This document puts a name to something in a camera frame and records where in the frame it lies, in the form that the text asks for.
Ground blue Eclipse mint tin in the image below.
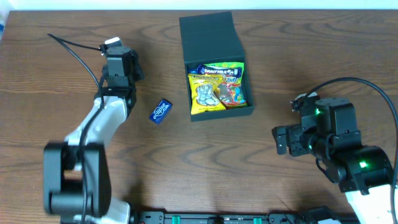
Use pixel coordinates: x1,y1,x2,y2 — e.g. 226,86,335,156
149,99,172,124

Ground green Haribo gummy bag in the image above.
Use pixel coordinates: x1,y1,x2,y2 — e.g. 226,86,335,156
205,62,248,109

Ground purple Dairy Milk bar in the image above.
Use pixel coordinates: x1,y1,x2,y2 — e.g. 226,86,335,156
196,65,243,78

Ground yellow Hacks candy bag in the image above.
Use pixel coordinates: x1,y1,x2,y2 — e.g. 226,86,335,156
188,73,226,115

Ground dark green box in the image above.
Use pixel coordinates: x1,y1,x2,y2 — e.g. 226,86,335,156
179,11,254,121

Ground blue Oreo cookie pack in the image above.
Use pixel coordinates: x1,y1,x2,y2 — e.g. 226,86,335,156
188,67,200,74

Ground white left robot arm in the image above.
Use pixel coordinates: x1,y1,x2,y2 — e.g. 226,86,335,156
43,44,144,223

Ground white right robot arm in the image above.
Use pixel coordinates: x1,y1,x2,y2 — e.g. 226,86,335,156
272,94,393,223

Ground black mounting rail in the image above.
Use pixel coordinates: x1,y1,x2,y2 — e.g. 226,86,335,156
60,207,358,224

